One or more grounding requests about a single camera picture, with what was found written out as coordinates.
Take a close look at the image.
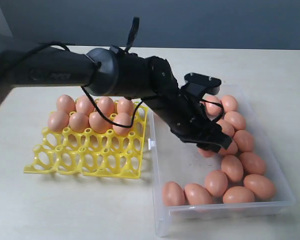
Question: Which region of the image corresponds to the clear plastic container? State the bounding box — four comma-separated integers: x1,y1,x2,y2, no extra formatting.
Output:
146,84,296,237

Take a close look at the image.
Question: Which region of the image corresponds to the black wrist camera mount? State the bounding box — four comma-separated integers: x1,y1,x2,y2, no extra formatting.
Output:
180,72,222,101

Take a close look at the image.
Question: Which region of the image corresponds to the yellow plastic egg tray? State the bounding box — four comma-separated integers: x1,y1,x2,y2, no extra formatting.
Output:
23,101,148,179

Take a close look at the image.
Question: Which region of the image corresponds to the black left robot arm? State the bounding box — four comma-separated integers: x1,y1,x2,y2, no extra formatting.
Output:
0,35,232,152

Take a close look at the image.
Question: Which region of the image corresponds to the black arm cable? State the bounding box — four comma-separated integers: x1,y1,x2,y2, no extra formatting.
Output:
4,16,225,128

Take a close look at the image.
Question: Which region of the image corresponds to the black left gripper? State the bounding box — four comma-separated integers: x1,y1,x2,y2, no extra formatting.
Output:
149,91,233,153

